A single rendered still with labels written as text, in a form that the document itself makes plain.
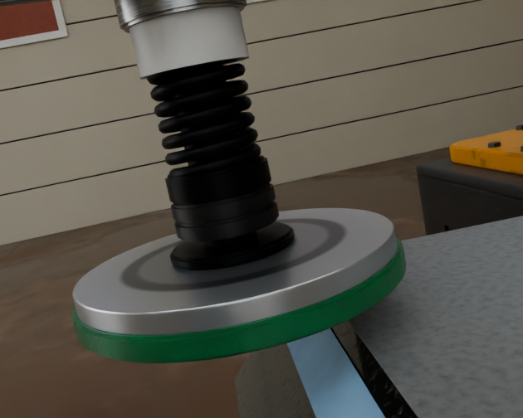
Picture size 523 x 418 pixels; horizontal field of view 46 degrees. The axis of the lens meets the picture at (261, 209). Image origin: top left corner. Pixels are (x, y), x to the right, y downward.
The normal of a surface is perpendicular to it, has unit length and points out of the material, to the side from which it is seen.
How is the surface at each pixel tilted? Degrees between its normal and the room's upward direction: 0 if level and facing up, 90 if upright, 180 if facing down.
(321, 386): 44
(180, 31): 90
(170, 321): 90
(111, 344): 90
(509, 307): 0
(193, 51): 90
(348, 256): 0
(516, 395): 0
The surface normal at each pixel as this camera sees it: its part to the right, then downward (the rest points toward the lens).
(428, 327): -0.19, -0.96
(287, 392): -0.82, -0.55
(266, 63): 0.15, 0.15
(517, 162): -0.97, 0.22
